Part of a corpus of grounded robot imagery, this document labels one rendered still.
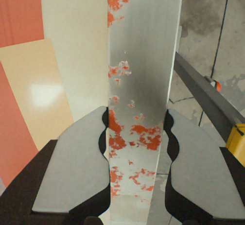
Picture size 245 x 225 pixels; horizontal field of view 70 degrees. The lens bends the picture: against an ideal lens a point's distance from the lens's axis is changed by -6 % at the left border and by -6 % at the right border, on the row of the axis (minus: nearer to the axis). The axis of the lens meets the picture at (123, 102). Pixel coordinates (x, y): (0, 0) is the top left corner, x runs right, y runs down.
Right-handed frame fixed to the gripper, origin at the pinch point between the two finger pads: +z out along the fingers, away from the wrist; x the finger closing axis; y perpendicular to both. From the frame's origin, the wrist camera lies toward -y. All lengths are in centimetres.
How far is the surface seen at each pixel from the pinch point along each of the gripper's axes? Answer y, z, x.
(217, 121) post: 12.2, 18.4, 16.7
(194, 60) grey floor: 21, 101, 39
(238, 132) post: 5.8, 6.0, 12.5
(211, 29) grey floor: 1, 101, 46
